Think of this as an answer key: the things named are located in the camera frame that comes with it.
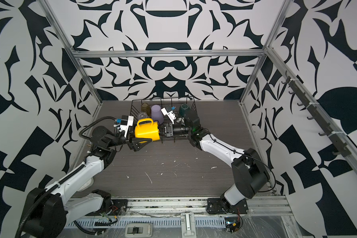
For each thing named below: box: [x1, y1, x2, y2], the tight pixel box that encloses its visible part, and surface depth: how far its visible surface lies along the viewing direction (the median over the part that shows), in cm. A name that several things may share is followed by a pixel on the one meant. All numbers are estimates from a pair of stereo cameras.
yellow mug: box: [134, 118, 161, 141], surface depth 63 cm
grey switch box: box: [124, 223, 154, 238], surface depth 67 cm
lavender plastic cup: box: [151, 104, 165, 125], surface depth 98 cm
